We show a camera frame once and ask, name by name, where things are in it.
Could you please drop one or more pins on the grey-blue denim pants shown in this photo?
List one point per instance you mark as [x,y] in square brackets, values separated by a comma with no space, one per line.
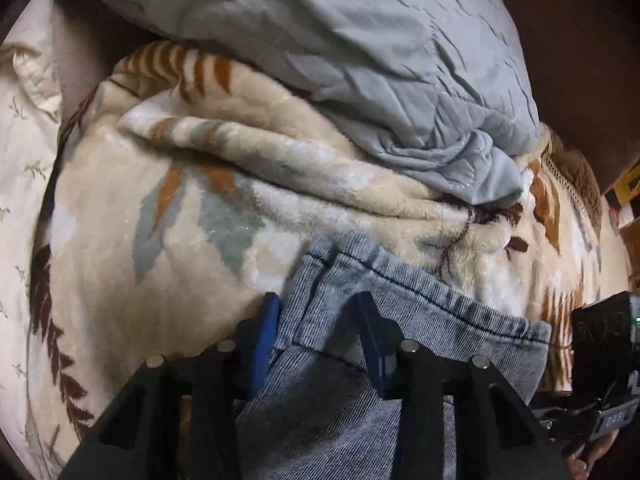
[325,411]

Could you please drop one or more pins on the leaf-pattern fleece blanket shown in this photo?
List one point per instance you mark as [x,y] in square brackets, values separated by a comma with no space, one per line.
[190,184]

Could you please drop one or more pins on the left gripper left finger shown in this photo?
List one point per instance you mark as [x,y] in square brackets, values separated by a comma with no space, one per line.
[175,419]

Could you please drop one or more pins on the brown wooden headboard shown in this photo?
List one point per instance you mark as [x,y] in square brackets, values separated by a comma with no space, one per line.
[584,71]

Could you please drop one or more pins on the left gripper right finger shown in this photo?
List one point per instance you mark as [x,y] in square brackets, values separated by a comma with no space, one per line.
[495,434]

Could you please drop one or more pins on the cream patterned duvet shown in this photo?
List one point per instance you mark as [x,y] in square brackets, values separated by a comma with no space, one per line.
[31,111]

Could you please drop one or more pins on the person's right hand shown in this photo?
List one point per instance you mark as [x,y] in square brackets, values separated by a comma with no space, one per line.
[581,463]

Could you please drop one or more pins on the grey quilted pillow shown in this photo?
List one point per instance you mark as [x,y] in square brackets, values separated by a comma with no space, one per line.
[435,89]

